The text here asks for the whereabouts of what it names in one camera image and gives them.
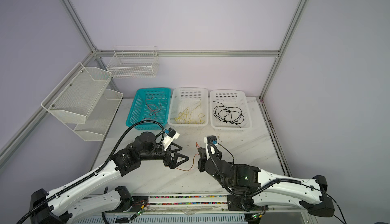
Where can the lower white mesh shelf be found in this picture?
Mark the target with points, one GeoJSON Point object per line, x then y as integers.
{"type": "Point", "coordinates": [100, 119]}

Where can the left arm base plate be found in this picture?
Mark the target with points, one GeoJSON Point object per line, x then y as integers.
{"type": "Point", "coordinates": [131, 206]}

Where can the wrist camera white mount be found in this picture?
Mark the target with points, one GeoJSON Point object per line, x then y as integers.
{"type": "Point", "coordinates": [210, 142]}
{"type": "Point", "coordinates": [169, 136]}

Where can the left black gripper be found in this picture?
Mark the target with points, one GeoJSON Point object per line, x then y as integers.
{"type": "Point", "coordinates": [167, 161]}

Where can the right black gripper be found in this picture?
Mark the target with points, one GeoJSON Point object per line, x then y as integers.
{"type": "Point", "coordinates": [201, 160]}

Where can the white plastic basket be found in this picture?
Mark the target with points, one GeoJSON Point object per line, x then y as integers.
{"type": "Point", "coordinates": [229, 111]}
{"type": "Point", "coordinates": [189, 108]}

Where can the white mesh shelf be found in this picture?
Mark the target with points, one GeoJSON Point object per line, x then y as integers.
{"type": "Point", "coordinates": [74, 99]}
{"type": "Point", "coordinates": [100, 119]}

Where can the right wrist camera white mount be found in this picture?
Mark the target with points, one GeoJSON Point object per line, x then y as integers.
{"type": "Point", "coordinates": [210, 142]}

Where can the teal plastic basket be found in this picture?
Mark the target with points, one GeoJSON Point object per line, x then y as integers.
{"type": "Point", "coordinates": [150, 104]}

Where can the right white plastic basket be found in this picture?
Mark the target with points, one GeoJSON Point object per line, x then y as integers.
{"type": "Point", "coordinates": [229, 111]}

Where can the upper white mesh shelf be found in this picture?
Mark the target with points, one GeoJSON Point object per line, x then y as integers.
{"type": "Point", "coordinates": [74, 99]}

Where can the middle white plastic basket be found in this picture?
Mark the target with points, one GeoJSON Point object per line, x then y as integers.
{"type": "Point", "coordinates": [189, 108]}

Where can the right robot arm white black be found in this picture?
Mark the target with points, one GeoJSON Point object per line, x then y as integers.
{"type": "Point", "coordinates": [253, 189]}

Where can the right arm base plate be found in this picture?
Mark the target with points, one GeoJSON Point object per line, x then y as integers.
{"type": "Point", "coordinates": [235, 203]}

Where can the aluminium frame back bar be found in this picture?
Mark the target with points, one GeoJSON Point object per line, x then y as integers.
{"type": "Point", "coordinates": [196, 53]}

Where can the white wire wall basket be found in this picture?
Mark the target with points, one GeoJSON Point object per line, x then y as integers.
{"type": "Point", "coordinates": [130, 62]}

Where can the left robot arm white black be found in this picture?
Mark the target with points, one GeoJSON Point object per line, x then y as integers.
{"type": "Point", "coordinates": [69, 203]}

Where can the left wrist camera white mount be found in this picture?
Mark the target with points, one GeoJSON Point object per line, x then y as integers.
{"type": "Point", "coordinates": [169, 136]}

